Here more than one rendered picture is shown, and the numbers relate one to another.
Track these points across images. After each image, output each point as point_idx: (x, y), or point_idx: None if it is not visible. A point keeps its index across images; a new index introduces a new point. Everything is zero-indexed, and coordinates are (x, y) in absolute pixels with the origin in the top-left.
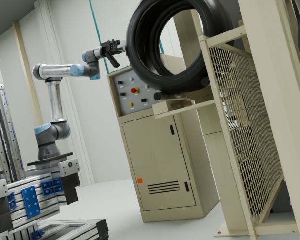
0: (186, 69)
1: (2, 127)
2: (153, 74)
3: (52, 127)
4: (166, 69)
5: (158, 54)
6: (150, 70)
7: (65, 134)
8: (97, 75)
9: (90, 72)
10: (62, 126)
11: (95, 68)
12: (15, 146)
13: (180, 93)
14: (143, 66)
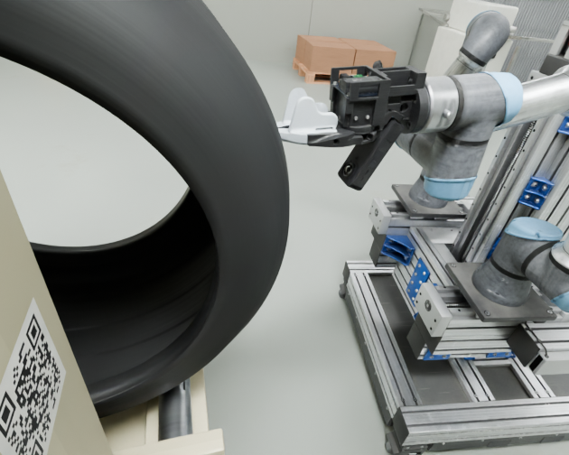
0: (46, 245)
1: (508, 171)
2: (158, 222)
3: (527, 245)
4: (191, 323)
5: (216, 255)
6: (172, 216)
7: (543, 290)
8: (424, 179)
9: (410, 153)
10: (545, 269)
11: (423, 153)
12: (491, 216)
13: (159, 398)
14: (183, 194)
